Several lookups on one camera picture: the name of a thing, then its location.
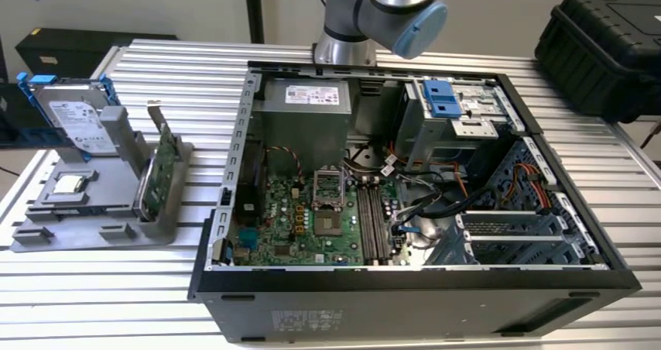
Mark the dark blue RAM stick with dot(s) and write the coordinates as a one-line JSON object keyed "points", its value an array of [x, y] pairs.
{"points": [[31, 139]]}

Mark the black cabinet yellow label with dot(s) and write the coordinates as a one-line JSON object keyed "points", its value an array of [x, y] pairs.
{"points": [[67, 48]]}

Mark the grey parts rack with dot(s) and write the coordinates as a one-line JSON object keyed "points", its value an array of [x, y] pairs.
{"points": [[113, 179]]}

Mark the grey power supply unit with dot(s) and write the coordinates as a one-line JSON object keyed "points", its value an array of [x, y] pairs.
{"points": [[304, 133]]}

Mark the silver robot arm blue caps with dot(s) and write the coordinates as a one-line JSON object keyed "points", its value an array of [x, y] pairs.
{"points": [[372, 13]]}

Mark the black hard equipment case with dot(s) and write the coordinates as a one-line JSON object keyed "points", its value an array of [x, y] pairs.
{"points": [[598, 55]]}

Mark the black open PC case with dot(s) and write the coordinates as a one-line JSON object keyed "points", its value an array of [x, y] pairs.
{"points": [[361, 311]]}

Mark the silver CPU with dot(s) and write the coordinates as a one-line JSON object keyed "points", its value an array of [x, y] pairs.
{"points": [[71, 183]]}

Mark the green motherboard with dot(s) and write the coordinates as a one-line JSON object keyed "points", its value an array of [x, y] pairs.
{"points": [[289, 226]]}

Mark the black case fan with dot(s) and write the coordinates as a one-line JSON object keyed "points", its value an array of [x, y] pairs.
{"points": [[251, 195]]}

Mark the hard disk in blue carrier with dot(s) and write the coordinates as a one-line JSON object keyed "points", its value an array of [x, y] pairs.
{"points": [[77, 121]]}

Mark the CPU socket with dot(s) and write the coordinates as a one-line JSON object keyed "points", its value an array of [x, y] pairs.
{"points": [[327, 222]]}

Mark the blue plastic drive latch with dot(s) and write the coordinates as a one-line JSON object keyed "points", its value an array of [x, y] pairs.
{"points": [[439, 102]]}

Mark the grey metal slot cover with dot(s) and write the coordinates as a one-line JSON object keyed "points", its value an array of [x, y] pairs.
{"points": [[505, 224], [516, 251]]}

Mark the green graphics card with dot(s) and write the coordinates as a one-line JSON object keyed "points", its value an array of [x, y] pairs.
{"points": [[160, 172]]}

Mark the low black cabinet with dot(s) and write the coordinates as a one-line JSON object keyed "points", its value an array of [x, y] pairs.
{"points": [[9, 106]]}

